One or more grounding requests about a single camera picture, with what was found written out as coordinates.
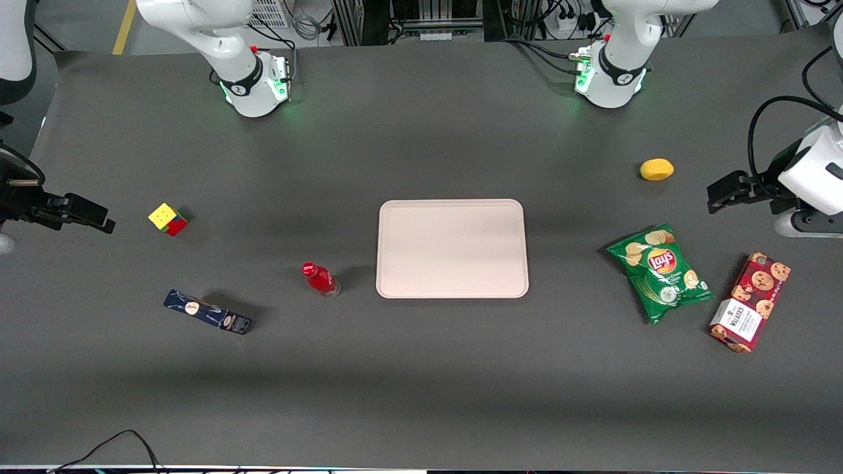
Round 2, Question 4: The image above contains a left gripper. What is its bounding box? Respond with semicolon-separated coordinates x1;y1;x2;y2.
707;122;843;215

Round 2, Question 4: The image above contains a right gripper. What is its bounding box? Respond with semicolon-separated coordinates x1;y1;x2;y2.
0;157;117;235

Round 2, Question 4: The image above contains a red coke bottle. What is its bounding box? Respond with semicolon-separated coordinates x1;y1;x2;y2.
302;262;341;298

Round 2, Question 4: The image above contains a pink plastic tray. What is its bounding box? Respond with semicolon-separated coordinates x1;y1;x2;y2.
376;199;530;299

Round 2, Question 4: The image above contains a yellow lemon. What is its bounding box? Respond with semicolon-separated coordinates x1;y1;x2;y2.
639;158;675;182

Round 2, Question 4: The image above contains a colourful puzzle cube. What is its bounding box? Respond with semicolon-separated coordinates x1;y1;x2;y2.
148;203;189;236

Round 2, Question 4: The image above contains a green chips bag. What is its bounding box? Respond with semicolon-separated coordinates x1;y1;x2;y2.
607;224;716;325

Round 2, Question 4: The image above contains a red cookie box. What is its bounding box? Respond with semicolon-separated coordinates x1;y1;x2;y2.
709;252;792;354

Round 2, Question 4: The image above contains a dark blue narrow box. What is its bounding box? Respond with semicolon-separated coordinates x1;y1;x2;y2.
163;289;253;335

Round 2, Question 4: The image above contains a white power strip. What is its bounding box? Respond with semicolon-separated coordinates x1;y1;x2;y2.
557;12;597;35

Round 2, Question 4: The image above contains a white mesh box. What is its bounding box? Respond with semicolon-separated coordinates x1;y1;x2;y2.
249;0;291;29

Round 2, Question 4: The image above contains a dark grey table mat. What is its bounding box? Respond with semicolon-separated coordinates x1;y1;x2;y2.
0;41;843;471

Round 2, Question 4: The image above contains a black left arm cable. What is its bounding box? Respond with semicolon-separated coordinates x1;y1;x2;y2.
748;45;843;175

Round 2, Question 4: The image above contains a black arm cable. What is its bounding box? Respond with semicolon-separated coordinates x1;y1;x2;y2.
748;45;843;175
0;142;47;186

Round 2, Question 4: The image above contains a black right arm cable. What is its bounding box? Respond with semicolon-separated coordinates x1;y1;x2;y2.
0;142;47;186

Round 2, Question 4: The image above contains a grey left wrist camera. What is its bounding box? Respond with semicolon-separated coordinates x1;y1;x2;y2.
773;209;843;239

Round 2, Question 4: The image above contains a thin black floor cable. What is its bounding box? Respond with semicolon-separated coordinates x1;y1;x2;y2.
46;430;165;474

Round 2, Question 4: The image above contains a black base cable bundle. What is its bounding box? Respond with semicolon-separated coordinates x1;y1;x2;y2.
504;36;584;74

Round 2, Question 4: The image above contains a grey coiled cable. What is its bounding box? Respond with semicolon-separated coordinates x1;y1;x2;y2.
292;12;325;41

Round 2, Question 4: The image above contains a black aluminium frame rack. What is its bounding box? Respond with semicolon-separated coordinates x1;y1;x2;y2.
333;0;503;45

